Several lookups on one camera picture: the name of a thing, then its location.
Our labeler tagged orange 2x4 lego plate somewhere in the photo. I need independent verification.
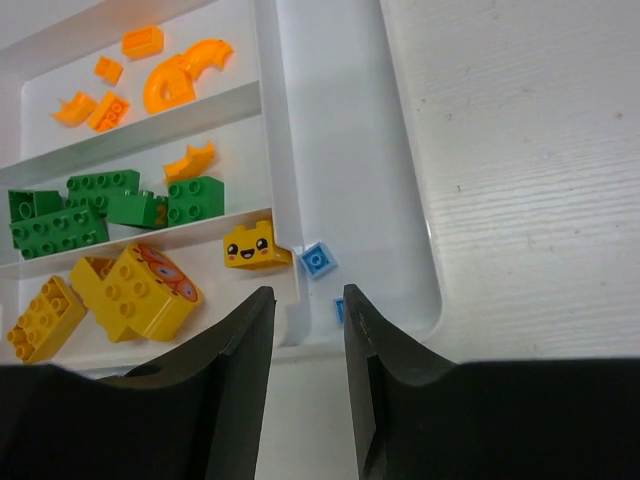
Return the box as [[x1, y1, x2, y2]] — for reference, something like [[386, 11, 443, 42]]
[[87, 91, 130, 133]]

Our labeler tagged green 2x4 lego brick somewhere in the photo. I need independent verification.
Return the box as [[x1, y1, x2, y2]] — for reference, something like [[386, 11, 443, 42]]
[[106, 190, 168, 230]]

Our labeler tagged green square lego brick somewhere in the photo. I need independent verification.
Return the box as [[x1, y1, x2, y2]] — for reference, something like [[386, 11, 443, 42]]
[[167, 176, 225, 227]]

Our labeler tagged yellow 2x3 lego brick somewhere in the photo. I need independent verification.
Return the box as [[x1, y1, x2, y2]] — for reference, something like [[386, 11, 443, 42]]
[[69, 242, 204, 343]]

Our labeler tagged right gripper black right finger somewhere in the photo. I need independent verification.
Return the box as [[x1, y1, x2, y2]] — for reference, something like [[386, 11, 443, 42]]
[[344, 285, 639, 479]]

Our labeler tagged large orange curved lego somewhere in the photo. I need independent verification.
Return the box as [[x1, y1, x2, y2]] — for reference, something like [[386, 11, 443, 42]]
[[179, 39, 234, 80]]

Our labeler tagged small orange curved lego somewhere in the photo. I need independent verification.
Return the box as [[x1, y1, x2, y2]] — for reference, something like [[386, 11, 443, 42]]
[[50, 91, 97, 128]]

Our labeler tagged blue square lego plate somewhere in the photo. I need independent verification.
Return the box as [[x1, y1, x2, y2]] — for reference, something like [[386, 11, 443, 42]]
[[298, 241, 338, 280]]

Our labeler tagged orange 2x3 lego brick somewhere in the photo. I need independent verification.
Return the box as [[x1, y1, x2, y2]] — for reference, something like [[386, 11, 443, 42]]
[[121, 25, 164, 60]]

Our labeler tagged yellow lego brick with face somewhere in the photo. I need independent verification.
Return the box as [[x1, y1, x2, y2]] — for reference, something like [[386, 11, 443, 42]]
[[223, 220, 292, 270]]

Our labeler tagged white divided plastic tray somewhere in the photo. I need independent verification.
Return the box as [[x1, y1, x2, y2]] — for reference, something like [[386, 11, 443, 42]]
[[1, 1, 442, 354]]

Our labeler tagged green L-shaped lego brick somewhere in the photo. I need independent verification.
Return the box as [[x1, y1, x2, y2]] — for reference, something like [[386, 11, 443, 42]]
[[64, 169, 140, 217]]

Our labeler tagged green 2x4 brick front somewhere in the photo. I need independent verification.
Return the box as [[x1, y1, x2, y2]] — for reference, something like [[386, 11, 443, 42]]
[[10, 204, 109, 260]]

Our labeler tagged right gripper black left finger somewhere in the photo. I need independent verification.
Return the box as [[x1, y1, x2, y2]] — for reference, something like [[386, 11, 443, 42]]
[[1, 286, 276, 479]]

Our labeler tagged small orange round lego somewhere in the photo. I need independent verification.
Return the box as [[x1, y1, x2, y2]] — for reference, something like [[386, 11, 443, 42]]
[[94, 56, 124, 86]]

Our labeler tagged orange lego ring piece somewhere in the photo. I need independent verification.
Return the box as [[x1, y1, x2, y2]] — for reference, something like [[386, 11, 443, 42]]
[[142, 55, 197, 116]]

